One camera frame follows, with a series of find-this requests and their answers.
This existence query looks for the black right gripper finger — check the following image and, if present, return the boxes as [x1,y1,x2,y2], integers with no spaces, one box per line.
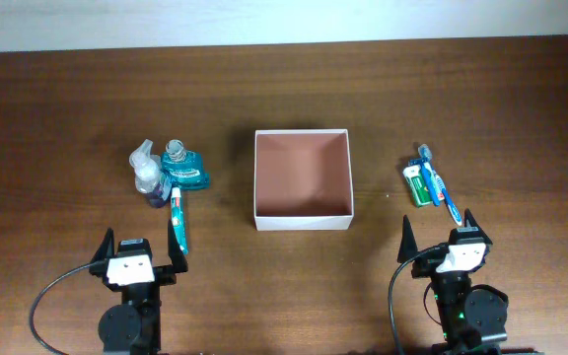
[464,208,492,245]
[396,215,418,263]

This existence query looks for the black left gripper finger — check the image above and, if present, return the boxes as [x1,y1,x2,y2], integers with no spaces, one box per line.
[91,228,114,262]
[168,220,188,273]

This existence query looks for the teal toothpaste tube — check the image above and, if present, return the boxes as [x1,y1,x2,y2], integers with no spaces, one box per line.
[170,187,189,254]

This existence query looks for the green Dettol soap bar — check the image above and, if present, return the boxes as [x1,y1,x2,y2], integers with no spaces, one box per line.
[402,165,433,207]

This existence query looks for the blue white toothbrush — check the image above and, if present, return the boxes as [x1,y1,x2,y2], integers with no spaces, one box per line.
[418,144,462,226]

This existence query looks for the clear pump soap bottle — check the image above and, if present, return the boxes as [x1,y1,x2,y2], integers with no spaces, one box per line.
[129,139,172,208]

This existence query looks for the teal mouthwash bottle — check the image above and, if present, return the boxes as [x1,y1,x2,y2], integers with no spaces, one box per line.
[162,139,210,190]

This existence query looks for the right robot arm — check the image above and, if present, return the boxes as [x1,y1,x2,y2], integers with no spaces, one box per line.
[388,210,509,354]

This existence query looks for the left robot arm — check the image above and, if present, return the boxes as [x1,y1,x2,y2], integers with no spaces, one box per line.
[90,223,188,354]

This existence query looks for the white cardboard box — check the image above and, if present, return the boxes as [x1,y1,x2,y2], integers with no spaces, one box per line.
[253,129,355,231]

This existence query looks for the left black cable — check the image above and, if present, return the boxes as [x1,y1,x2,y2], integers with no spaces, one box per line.
[29,261,108,355]

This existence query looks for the black cable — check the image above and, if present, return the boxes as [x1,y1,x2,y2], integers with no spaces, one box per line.
[388,245,451,355]
[29,261,108,355]

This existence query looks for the right black cable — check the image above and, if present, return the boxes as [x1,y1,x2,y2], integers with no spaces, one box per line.
[388,245,451,355]

